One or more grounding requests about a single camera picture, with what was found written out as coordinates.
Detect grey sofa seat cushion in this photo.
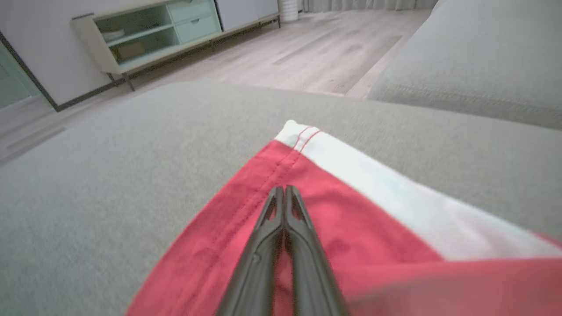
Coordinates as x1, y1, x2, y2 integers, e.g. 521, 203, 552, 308
366, 0, 562, 130
0, 79, 562, 316

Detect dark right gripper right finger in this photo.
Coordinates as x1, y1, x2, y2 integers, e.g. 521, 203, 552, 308
284, 185, 350, 316

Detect grey curtain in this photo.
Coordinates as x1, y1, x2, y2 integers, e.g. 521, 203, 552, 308
299, 0, 440, 12

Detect tan box in cabinet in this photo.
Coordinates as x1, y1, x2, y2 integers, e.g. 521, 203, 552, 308
114, 41, 146, 61

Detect red shorts with white stripes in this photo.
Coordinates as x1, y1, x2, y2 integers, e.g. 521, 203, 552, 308
125, 119, 562, 316

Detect low grey media cabinet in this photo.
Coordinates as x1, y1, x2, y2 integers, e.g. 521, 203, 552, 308
70, 0, 281, 92

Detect white ribbed round bin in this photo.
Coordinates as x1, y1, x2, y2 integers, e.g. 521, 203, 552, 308
277, 0, 300, 23

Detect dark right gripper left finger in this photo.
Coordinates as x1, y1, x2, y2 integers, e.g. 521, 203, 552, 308
215, 186, 286, 316

